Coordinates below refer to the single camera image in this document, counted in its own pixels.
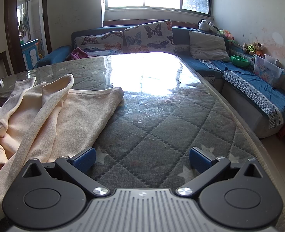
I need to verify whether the pink cloth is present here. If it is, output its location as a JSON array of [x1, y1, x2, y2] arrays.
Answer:
[[66, 47, 95, 61]]

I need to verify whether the blue sofa cover cloth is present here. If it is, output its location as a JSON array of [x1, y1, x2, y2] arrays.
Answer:
[[201, 59, 285, 130]]

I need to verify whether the brown teddy bear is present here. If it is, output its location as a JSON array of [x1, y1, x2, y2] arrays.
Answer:
[[252, 42, 265, 55]]

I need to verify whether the long butterfly print pillow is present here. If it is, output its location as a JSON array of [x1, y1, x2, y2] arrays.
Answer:
[[73, 31, 124, 56]]

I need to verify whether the clear plastic storage box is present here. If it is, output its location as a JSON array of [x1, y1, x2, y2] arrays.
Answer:
[[253, 54, 285, 81]]

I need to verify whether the green plastic bowl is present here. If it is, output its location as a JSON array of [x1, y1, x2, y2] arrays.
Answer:
[[230, 55, 250, 67]]

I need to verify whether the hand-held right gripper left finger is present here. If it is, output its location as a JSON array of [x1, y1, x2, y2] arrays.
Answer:
[[22, 147, 110, 197]]

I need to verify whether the panda plush toy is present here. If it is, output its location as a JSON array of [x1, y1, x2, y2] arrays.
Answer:
[[198, 19, 215, 32]]

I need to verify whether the grey pillow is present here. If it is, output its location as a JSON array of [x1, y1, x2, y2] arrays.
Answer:
[[188, 30, 231, 62]]

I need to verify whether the dark wooden door frame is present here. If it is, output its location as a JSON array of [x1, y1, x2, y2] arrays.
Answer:
[[3, 0, 52, 75]]

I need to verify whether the cream sweatshirt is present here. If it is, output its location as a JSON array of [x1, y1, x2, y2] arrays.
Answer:
[[0, 74, 125, 213]]

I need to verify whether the colourful plush toy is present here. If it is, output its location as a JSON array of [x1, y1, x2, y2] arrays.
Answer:
[[217, 29, 235, 40]]

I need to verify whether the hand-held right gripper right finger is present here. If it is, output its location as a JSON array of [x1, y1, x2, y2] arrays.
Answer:
[[176, 146, 265, 197]]

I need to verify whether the hanging towel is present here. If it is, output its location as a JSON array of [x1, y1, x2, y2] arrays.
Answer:
[[18, 14, 29, 38]]

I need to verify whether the large butterfly print pillow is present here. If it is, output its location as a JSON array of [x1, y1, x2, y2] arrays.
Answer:
[[123, 20, 178, 55]]

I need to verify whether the blue corner sofa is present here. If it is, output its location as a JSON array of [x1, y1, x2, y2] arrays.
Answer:
[[34, 24, 285, 138]]

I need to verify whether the blue cabinet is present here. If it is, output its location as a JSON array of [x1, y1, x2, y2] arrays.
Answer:
[[20, 39, 39, 69]]

